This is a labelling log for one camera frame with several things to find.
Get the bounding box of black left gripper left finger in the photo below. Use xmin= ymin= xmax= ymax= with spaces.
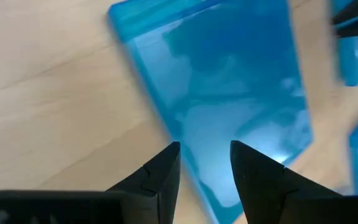
xmin=106 ymin=141 xmax=182 ymax=224

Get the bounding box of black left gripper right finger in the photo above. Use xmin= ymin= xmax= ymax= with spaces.
xmin=230 ymin=140 xmax=341 ymax=224

